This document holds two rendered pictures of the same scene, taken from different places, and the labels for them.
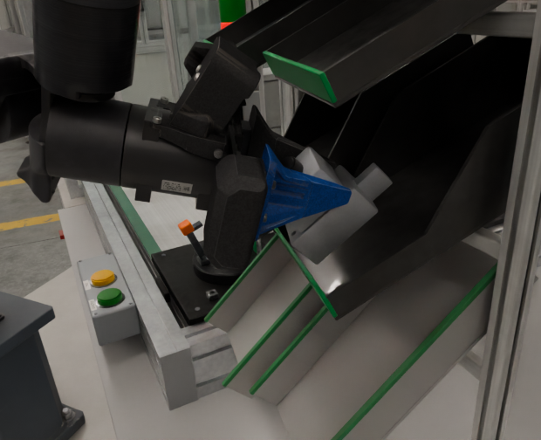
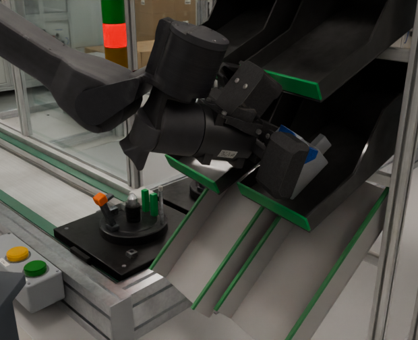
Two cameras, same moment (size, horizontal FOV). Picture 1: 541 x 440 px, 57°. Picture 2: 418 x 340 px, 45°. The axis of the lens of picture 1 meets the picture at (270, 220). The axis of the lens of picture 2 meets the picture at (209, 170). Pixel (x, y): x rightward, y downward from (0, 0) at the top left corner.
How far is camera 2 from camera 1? 31 cm
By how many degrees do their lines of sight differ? 19
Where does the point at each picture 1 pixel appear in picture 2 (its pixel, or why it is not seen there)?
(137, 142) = (212, 127)
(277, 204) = not seen: hidden behind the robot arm
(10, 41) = (98, 61)
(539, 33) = (412, 61)
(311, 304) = (251, 238)
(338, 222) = (307, 171)
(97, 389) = not seen: outside the picture
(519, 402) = (367, 299)
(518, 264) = (403, 187)
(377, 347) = (304, 259)
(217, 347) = (150, 293)
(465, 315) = (370, 224)
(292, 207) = not seen: hidden behind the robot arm
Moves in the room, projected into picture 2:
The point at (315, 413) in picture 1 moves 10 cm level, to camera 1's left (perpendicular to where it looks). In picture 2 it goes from (267, 314) to (201, 330)
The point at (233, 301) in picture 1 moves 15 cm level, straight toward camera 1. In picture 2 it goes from (170, 250) to (211, 300)
